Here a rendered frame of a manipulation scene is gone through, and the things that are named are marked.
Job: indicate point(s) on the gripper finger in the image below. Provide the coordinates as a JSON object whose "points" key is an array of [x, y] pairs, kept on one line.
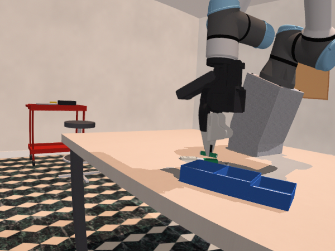
{"points": [[209, 126], [222, 122]]}

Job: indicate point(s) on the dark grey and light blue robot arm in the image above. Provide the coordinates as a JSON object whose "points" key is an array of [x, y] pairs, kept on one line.
{"points": [[228, 25]]}

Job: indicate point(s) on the grey domino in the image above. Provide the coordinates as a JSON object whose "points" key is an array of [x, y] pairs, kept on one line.
{"points": [[192, 158]]}

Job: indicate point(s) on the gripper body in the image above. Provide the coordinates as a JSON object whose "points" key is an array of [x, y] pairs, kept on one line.
{"points": [[231, 96]]}

